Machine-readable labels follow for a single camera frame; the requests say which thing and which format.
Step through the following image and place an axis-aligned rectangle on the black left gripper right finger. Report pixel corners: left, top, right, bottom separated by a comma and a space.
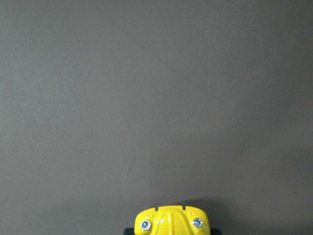
210, 228, 222, 235

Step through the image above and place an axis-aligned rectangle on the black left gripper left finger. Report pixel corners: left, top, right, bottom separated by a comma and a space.
123, 228, 135, 235

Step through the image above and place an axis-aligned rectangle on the yellow beetle toy car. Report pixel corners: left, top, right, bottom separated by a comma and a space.
134, 205, 211, 235

